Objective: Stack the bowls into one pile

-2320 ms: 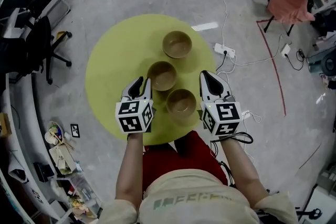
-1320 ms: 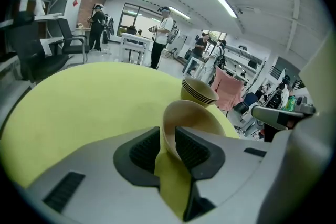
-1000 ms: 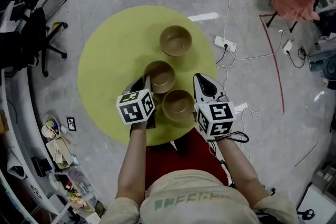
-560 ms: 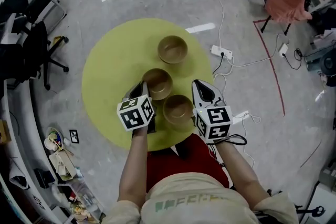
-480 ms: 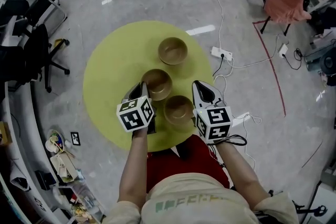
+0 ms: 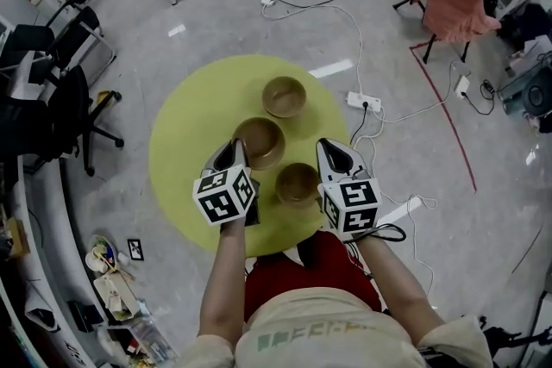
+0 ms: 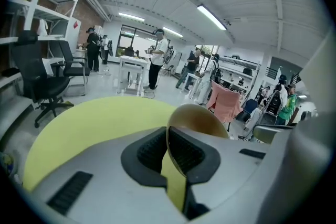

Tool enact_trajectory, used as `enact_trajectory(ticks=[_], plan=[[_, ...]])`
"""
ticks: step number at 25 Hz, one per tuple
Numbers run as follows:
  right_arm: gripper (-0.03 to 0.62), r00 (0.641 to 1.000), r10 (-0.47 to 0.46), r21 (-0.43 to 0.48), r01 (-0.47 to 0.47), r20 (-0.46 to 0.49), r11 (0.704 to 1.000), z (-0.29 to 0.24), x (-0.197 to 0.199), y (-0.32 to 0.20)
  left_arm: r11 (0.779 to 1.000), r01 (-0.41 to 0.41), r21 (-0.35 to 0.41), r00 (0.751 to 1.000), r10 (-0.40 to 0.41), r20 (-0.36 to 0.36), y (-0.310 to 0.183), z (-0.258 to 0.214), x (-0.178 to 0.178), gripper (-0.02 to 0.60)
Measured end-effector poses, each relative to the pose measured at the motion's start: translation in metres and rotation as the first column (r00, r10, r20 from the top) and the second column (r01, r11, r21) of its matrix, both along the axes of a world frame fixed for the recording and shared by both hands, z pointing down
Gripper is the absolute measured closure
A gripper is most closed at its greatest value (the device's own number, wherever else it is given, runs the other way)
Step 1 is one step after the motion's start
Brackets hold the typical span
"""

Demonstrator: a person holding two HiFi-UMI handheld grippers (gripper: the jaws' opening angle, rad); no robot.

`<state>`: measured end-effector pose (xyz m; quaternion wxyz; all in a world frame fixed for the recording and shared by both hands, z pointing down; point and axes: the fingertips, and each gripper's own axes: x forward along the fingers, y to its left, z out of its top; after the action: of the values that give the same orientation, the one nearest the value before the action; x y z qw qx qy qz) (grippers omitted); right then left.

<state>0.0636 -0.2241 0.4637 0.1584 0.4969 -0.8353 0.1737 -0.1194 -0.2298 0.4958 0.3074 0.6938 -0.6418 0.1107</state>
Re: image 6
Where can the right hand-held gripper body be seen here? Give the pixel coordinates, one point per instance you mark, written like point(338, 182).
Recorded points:
point(353, 207)

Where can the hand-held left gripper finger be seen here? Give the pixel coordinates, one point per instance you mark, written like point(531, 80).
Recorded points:
point(213, 166)
point(243, 159)

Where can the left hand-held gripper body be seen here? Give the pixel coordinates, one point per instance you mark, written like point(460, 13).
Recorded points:
point(224, 198)

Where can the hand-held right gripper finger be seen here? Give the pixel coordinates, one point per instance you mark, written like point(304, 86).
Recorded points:
point(355, 161)
point(325, 168)

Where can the tan bowl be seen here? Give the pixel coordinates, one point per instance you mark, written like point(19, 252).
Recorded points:
point(261, 140)
point(297, 183)
point(284, 97)

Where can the person's left forearm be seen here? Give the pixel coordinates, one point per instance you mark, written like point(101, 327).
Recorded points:
point(222, 280)

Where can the person's right forearm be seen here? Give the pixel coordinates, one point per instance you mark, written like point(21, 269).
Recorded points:
point(397, 288)

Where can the round table with yellow-green cloth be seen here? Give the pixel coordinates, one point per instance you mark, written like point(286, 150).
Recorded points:
point(194, 120)

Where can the person's red trousers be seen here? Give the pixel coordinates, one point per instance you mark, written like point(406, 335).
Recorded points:
point(302, 280)

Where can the black-white printed tag card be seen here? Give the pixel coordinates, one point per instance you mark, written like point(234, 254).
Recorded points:
point(136, 250)

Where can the red floor tape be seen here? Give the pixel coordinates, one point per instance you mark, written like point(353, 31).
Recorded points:
point(448, 116)

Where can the colourful plate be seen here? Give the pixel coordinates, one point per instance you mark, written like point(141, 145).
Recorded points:
point(105, 245)

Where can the person's beige shirt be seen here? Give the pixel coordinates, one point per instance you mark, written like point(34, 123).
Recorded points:
point(323, 336)

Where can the white paper cup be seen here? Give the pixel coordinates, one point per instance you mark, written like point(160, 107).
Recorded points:
point(95, 263)

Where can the beige box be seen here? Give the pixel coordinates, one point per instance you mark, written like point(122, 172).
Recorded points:
point(116, 295)

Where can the black swivel office chair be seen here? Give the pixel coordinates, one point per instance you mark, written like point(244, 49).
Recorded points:
point(69, 112)

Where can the curved white desk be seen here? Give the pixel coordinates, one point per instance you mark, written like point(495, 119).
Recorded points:
point(43, 228)

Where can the black box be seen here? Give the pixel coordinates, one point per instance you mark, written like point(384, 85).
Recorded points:
point(84, 314)

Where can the cardboard box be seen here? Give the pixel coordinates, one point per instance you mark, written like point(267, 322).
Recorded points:
point(17, 236)

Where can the dark blue chair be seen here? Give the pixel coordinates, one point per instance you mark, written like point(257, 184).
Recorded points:
point(530, 23)

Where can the white cabinet red label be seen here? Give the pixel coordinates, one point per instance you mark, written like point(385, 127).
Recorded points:
point(17, 4)

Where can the black metal-frame armchair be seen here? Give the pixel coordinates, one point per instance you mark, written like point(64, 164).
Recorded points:
point(73, 30)

